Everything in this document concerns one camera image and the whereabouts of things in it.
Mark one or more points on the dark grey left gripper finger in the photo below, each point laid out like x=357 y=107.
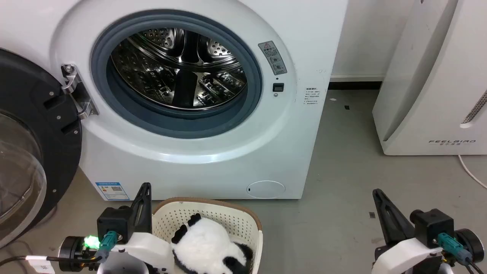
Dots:
x=143 y=213

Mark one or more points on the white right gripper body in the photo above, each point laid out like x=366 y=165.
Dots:
x=407 y=257

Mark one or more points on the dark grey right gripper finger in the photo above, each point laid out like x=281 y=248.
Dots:
x=392 y=220

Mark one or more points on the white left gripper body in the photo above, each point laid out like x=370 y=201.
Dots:
x=148 y=251

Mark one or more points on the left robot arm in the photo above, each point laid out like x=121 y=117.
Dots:
x=74 y=253

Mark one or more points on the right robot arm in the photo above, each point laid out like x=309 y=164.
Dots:
x=471 y=243

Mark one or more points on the panda plush toy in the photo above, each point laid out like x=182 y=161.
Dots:
x=205 y=243

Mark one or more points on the washing machine door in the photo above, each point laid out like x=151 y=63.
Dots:
x=57 y=125

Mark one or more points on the stainless steel washing machine drum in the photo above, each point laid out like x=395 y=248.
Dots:
x=152 y=76

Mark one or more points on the blue energy label sticker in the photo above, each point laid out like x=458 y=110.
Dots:
x=112 y=191

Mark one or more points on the grey rubber door gasket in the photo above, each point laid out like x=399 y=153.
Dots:
x=152 y=121

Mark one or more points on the cream perforated laundry basket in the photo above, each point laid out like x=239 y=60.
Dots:
x=236 y=220

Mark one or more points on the round white filter cover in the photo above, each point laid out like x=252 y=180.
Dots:
x=266 y=189

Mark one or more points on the white floor-standing appliance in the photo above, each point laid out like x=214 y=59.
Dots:
x=426 y=95

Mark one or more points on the silver door hinge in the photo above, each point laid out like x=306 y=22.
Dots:
x=78 y=93

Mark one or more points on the small printed text sticker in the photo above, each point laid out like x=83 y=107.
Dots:
x=312 y=97

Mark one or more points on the black door latch socket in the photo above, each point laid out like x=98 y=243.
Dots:
x=278 y=87

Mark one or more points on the grey warning sticker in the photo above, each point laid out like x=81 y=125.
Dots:
x=273 y=58

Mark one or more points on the white front-load washing machine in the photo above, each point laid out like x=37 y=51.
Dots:
x=304 y=38

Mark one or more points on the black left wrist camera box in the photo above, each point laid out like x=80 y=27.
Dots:
x=114 y=224

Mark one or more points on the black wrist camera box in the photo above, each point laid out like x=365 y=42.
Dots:
x=114 y=224
x=433 y=226

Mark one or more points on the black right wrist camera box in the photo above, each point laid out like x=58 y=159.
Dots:
x=433 y=226

